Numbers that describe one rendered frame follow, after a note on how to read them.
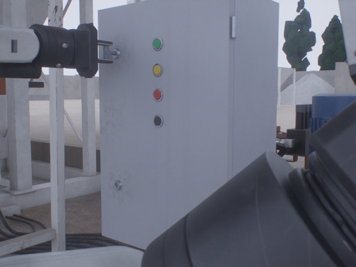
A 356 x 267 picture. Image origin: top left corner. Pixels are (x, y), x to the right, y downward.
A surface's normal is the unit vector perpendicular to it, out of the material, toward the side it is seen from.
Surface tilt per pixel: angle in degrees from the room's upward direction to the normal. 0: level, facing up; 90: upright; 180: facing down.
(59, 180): 93
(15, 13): 90
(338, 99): 90
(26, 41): 100
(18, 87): 90
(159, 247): 44
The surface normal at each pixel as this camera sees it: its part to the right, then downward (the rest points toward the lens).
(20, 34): 0.76, 0.23
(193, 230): -0.69, -0.65
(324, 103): -0.80, 0.06
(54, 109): -0.63, 0.10
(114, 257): 0.52, -0.69
